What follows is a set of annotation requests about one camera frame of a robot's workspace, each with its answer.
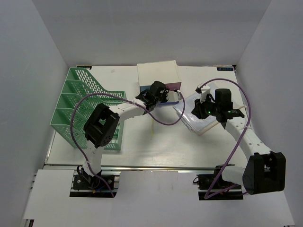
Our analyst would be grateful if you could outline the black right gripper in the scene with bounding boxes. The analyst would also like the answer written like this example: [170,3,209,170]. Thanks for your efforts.
[192,95,220,120]

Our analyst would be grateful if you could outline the clear document folder with papers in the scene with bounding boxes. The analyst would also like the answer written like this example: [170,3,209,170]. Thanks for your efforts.
[172,82,248,137]

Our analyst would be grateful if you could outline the pink drawer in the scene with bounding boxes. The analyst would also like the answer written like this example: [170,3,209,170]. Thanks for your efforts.
[165,82,181,91]

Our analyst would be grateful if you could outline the light blue drawer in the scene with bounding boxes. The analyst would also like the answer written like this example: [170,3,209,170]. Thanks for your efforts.
[140,86,151,93]

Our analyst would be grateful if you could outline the purple-blue wide drawer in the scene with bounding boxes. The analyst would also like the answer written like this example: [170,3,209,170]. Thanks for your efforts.
[157,101,179,107]

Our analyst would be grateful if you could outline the yellow highlighter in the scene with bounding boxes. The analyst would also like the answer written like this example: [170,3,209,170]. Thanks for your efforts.
[151,119,154,135]

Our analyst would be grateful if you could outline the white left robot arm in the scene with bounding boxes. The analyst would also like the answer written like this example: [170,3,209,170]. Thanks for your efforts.
[83,81,169,189]

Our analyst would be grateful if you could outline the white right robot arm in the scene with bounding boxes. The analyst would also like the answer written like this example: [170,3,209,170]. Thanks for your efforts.
[192,86,286,195]

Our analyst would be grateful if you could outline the cream drawer cabinet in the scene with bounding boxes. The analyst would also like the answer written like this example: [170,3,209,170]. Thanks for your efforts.
[137,60,181,86]

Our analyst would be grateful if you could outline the green file organizer rack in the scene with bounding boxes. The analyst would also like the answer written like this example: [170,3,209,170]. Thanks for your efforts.
[50,68,126,149]

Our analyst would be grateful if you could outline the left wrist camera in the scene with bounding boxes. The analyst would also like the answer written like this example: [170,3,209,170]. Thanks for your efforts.
[166,90,182,103]

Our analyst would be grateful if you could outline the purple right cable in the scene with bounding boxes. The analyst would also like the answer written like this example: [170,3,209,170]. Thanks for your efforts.
[196,79,251,199]

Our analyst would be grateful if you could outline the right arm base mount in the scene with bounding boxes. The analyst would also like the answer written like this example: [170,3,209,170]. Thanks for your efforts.
[193,165,244,201]

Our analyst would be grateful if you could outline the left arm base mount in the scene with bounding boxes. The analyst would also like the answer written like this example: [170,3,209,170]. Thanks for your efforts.
[70,166,120,198]

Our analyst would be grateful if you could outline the aluminium table edge rail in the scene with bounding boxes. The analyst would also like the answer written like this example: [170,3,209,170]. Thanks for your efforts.
[44,165,270,172]

